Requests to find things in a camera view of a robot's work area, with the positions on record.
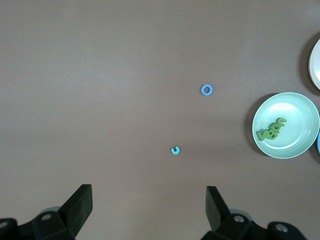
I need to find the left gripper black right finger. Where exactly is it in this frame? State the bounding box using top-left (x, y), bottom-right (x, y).
top-left (201, 186), bottom-right (311, 240)

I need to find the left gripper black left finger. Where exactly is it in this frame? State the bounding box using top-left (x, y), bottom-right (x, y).
top-left (0, 184), bottom-right (94, 240)

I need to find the green foam letter N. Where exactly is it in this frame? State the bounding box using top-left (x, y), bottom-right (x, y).
top-left (256, 128), bottom-right (270, 142)

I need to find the green foam letter B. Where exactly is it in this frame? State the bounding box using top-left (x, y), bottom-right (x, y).
top-left (266, 129), bottom-right (279, 141)

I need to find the blue foam letter O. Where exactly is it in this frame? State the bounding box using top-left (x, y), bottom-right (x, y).
top-left (200, 83), bottom-right (215, 97)

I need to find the green plate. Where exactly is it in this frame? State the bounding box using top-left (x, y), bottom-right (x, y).
top-left (251, 91), bottom-right (320, 160)

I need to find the beige plate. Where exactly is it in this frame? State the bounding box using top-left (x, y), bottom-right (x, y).
top-left (308, 37), bottom-right (320, 91)

